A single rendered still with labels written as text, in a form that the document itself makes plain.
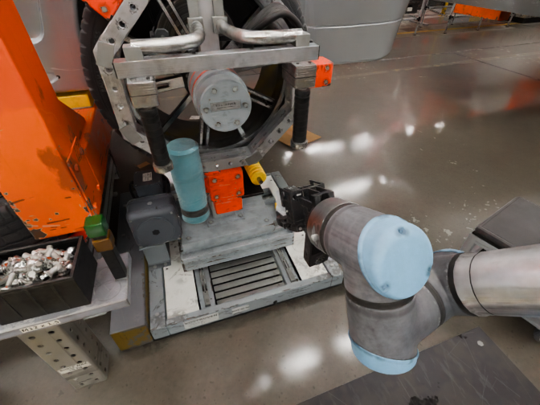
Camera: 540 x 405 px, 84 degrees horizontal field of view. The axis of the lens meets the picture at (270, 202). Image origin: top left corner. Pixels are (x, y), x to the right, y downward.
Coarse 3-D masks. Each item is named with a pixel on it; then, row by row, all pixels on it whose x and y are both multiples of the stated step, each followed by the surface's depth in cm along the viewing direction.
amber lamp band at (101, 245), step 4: (108, 232) 74; (108, 236) 73; (112, 236) 75; (92, 240) 71; (96, 240) 71; (100, 240) 72; (104, 240) 72; (108, 240) 72; (112, 240) 75; (92, 244) 72; (96, 244) 72; (100, 244) 72; (104, 244) 72; (108, 244) 73; (112, 244) 74; (96, 248) 72; (100, 248) 73; (104, 248) 73; (108, 248) 74; (112, 248) 74
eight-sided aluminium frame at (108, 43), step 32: (128, 0) 65; (256, 0) 77; (128, 32) 69; (96, 64) 71; (128, 96) 81; (288, 96) 96; (128, 128) 82; (288, 128) 98; (224, 160) 98; (256, 160) 101
